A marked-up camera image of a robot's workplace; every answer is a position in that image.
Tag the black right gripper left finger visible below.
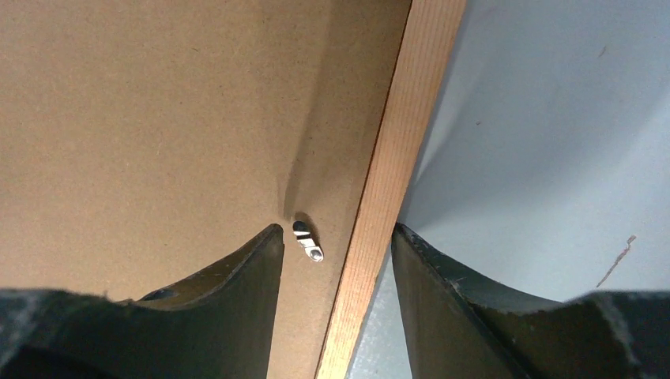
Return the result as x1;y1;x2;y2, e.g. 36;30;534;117
1;224;284;378

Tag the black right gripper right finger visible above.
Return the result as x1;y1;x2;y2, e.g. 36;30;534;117
391;224;669;378

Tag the metal turn clip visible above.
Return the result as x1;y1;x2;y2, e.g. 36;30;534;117
292;220;324;262

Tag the brown fibreboard backing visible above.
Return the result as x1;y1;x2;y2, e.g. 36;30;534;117
1;1;410;378

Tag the wooden picture frame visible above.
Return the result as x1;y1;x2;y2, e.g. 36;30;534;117
315;0;466;378

